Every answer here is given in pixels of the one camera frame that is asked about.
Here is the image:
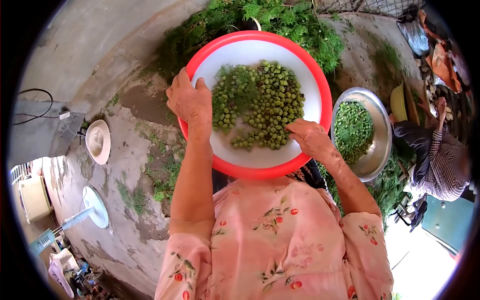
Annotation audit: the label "pile of green branches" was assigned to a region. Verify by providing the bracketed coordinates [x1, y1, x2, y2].
[157, 0, 345, 81]

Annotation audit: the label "pile of green seed pods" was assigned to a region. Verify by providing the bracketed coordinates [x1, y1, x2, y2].
[212, 60, 305, 151]

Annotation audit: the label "white standing fan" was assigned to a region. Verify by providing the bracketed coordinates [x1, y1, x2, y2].
[29, 186, 110, 256]

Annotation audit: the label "person's right hand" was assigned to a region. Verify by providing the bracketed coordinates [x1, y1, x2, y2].
[284, 118, 332, 158]

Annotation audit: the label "black cable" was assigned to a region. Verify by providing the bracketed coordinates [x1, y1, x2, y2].
[13, 88, 61, 125]

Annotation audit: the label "red rimmed white basin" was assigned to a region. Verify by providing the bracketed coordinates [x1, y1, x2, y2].
[177, 31, 333, 180]

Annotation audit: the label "person's right fingers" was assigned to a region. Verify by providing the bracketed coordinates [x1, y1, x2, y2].
[284, 119, 309, 136]

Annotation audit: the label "yellow bowl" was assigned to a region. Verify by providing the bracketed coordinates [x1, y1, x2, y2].
[390, 82, 409, 122]

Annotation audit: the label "person's left index finger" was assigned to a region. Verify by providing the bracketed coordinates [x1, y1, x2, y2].
[178, 67, 193, 91]

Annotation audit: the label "person's left thumb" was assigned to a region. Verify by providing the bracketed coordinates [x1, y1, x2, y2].
[195, 77, 211, 99]

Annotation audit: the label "green leafy sprigs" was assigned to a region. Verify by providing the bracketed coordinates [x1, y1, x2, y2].
[213, 64, 259, 113]

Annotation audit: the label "person's left hand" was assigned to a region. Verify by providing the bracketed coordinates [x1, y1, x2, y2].
[166, 67, 213, 131]

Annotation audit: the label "metal bowl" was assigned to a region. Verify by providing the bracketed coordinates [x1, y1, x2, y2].
[331, 87, 393, 183]

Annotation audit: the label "cream sun hat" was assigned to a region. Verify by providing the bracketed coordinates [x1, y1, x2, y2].
[85, 119, 112, 166]

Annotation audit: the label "heap of green pods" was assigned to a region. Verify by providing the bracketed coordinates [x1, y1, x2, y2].
[334, 100, 375, 166]

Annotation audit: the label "person's body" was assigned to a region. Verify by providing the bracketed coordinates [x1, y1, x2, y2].
[154, 176, 394, 300]

